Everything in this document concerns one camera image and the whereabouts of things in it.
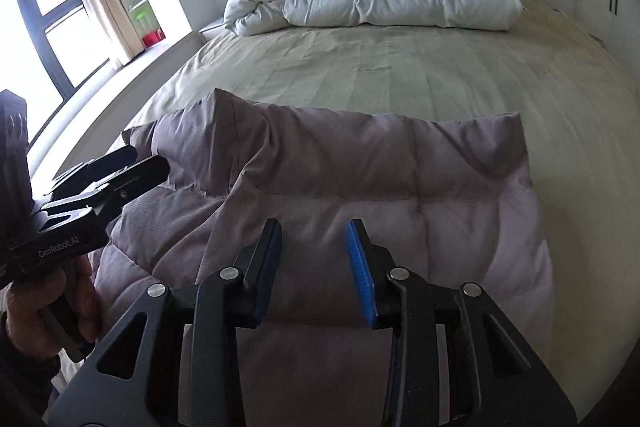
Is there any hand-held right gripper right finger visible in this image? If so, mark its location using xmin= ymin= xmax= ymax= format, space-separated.
xmin=347 ymin=219 xmax=578 ymax=427

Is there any white nightstand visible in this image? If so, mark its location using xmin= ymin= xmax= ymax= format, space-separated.
xmin=199 ymin=19 xmax=226 ymax=42

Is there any mauve quilted hooded jacket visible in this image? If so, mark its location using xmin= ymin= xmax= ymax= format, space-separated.
xmin=92 ymin=88 xmax=556 ymax=427

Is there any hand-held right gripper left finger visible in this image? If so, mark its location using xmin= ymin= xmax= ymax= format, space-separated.
xmin=47 ymin=219 xmax=283 ymax=427

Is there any person's left forearm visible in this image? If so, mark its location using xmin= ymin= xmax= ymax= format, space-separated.
xmin=0 ymin=327 xmax=63 ymax=427

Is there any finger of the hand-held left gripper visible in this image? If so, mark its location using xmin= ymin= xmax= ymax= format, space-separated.
xmin=51 ymin=144 xmax=139 ymax=195
xmin=37 ymin=155 xmax=171 ymax=229

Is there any person's left hand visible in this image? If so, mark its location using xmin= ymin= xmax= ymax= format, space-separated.
xmin=0 ymin=257 xmax=102 ymax=354

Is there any bed with beige sheet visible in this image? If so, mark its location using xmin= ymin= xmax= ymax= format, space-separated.
xmin=60 ymin=0 xmax=640 ymax=427

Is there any black framed window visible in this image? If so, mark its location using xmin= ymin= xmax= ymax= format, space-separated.
xmin=0 ymin=0 xmax=108 ymax=142

